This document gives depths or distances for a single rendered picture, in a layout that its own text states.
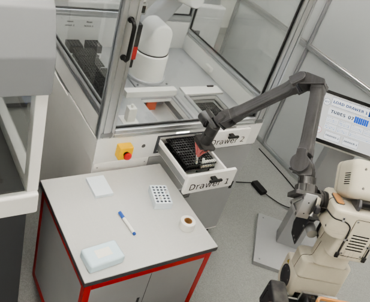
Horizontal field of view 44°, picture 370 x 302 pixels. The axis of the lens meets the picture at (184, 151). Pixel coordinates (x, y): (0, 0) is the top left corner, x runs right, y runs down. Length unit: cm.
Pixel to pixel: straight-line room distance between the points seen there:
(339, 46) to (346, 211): 214
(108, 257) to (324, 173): 161
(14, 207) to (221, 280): 154
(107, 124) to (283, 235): 168
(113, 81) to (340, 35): 219
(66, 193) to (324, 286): 120
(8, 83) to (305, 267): 135
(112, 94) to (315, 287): 121
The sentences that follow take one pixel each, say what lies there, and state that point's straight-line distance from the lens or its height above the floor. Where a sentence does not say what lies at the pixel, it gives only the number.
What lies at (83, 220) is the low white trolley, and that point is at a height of 76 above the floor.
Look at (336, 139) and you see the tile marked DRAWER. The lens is 275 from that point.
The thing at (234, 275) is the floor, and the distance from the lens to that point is 304.
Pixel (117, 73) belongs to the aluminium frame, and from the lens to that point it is 196.
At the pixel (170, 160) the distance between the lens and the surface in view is 224.
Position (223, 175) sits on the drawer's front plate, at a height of 90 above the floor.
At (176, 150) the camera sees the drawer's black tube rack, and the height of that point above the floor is 90.
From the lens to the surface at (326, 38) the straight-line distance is 383.
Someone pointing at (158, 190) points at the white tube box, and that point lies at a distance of 217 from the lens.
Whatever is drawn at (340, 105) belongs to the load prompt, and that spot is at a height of 115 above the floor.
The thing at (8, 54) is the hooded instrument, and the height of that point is 151.
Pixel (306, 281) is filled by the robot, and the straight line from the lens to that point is 209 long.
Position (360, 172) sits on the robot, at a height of 136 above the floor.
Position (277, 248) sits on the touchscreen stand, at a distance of 331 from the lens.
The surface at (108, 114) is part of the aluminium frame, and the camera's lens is 206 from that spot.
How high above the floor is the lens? 220
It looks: 35 degrees down
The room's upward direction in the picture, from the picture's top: 19 degrees clockwise
